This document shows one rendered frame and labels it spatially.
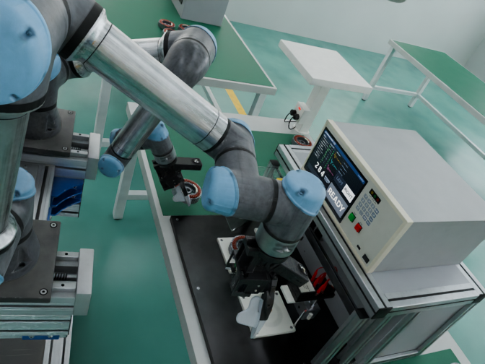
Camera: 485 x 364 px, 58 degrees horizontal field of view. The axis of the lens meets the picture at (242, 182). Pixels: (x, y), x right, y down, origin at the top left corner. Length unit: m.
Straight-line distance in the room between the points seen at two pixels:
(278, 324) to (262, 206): 0.80
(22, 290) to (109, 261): 1.41
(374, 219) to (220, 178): 0.64
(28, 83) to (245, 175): 0.33
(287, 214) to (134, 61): 0.33
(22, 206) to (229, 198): 0.42
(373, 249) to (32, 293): 0.83
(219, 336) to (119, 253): 1.22
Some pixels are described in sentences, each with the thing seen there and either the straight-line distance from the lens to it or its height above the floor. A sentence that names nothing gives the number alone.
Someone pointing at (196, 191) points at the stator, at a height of 0.83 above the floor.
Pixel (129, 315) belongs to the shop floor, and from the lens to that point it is 2.25.
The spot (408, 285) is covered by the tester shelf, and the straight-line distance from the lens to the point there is 1.32.
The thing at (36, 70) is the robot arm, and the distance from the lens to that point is 0.55.
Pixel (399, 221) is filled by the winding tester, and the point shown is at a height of 1.30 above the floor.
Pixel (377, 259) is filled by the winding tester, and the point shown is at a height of 1.17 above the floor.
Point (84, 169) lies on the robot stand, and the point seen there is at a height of 0.93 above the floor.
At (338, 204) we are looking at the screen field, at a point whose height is 1.17.
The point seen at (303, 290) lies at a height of 0.92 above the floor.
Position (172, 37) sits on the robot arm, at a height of 1.41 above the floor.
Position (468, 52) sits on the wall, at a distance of 8.94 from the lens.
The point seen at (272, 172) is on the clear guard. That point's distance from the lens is 1.49.
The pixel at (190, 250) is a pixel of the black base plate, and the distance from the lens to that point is 1.52.
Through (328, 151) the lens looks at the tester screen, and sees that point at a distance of 1.37.
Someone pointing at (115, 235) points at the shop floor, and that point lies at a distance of 2.54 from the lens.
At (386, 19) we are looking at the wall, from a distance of 7.38.
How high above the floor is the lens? 1.89
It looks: 36 degrees down
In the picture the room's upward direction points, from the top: 24 degrees clockwise
